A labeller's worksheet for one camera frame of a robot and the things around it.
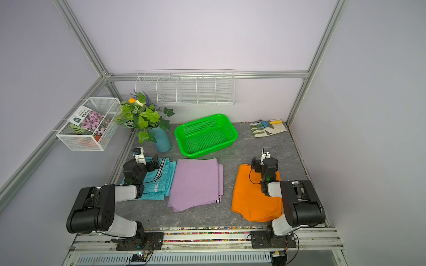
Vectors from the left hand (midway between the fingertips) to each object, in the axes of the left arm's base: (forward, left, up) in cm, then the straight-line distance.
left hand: (150, 155), depth 92 cm
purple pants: (-15, -25, -8) cm, 30 cm away
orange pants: (-26, -52, -7) cm, 58 cm away
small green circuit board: (-46, 0, -12) cm, 47 cm away
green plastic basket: (+20, -31, -10) cm, 38 cm away
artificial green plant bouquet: (+10, 0, +22) cm, 24 cm away
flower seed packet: (+4, +19, +25) cm, 32 cm away
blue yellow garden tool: (+27, -74, -9) cm, 80 cm away
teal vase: (+10, -6, -2) cm, 12 cm away
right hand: (-4, -64, -3) cm, 64 cm away
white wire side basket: (-2, +25, +20) cm, 32 cm away
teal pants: (-14, -4, -7) cm, 16 cm away
